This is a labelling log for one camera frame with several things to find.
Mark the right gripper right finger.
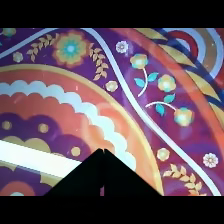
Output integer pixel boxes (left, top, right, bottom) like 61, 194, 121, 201
103, 148, 160, 197

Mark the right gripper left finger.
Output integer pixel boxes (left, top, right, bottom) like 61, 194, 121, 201
44, 148, 105, 197

